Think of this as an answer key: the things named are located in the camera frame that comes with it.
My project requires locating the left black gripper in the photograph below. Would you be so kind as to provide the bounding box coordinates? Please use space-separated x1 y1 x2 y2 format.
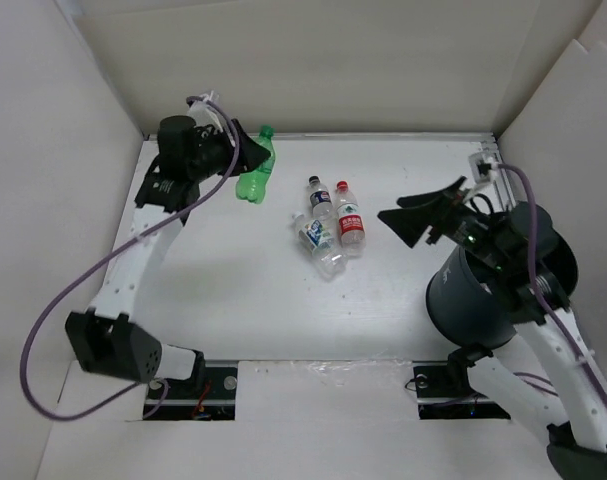
188 119 269 183

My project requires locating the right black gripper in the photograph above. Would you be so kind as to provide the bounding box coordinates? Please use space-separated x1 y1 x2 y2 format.
376 175 511 271

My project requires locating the green plastic bottle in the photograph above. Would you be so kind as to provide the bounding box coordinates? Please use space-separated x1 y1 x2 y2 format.
235 125 276 204

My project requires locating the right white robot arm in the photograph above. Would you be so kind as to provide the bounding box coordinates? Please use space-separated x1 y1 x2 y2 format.
378 181 607 479

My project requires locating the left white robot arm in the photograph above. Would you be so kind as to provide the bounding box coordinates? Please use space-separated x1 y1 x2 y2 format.
65 115 273 397

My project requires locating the dark blue round bin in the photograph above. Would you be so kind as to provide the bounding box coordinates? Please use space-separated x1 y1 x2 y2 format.
426 202 578 350

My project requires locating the clear bottle red cap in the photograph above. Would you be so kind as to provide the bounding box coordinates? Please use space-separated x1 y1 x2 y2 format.
336 180 366 257

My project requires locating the clear bottle black cap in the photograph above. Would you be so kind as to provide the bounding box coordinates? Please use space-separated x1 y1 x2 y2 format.
308 175 335 220

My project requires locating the clear bottle blue white label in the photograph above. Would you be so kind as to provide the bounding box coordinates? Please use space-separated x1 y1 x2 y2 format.
292 211 348 281

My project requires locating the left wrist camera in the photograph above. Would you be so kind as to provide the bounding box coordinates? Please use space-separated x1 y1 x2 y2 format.
186 90 223 132

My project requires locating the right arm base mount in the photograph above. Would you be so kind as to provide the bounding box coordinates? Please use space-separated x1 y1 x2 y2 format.
404 361 511 420

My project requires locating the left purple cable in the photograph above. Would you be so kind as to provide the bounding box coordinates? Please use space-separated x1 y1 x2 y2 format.
20 94 244 421

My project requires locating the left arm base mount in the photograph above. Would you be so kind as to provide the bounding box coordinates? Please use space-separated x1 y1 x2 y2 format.
142 361 239 422

